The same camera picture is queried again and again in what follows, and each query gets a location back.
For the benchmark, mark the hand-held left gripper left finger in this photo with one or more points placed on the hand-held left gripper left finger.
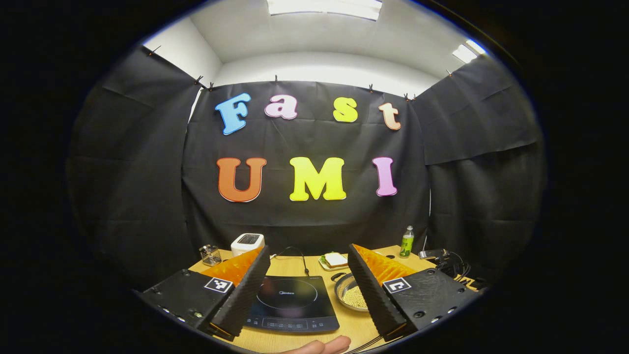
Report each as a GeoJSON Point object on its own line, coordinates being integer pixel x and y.
{"type": "Point", "coordinates": [245, 290]}

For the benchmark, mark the small ceiling light panel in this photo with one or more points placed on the small ceiling light panel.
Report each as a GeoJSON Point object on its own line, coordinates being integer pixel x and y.
{"type": "Point", "coordinates": [467, 51]}

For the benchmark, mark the row of black clips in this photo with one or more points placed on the row of black clips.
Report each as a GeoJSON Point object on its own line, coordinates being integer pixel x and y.
{"type": "Point", "coordinates": [276, 79]}

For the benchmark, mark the stainless steel pot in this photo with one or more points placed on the stainless steel pot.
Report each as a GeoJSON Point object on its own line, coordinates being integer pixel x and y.
{"type": "Point", "coordinates": [348, 292]}

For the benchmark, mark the black induction cooktop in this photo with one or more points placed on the black induction cooktop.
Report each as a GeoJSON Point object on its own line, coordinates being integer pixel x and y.
{"type": "Point", "coordinates": [295, 297]}

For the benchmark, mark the green label drink bottle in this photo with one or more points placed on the green label drink bottle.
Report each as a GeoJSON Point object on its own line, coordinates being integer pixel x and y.
{"type": "Point", "coordinates": [406, 243]}

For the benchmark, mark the sandwich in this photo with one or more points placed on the sandwich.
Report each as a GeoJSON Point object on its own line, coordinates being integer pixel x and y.
{"type": "Point", "coordinates": [335, 259]}

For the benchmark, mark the pile of soybeans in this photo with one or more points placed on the pile of soybeans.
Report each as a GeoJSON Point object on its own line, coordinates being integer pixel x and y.
{"type": "Point", "coordinates": [356, 297]}

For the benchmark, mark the black backdrop cloth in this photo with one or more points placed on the black backdrop cloth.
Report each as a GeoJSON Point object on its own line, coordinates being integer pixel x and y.
{"type": "Point", "coordinates": [304, 142]}

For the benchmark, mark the white toaster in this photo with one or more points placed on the white toaster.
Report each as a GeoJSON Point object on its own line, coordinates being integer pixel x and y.
{"type": "Point", "coordinates": [247, 243]}

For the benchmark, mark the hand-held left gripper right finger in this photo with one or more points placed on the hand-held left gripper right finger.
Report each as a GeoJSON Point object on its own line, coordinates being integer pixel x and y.
{"type": "Point", "coordinates": [371, 290]}

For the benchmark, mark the small sandwich plate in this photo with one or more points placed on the small sandwich plate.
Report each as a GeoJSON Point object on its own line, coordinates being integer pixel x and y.
{"type": "Point", "coordinates": [323, 265]}

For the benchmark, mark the large ceiling light panel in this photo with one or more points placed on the large ceiling light panel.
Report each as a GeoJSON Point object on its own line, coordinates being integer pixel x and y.
{"type": "Point", "coordinates": [324, 7]}

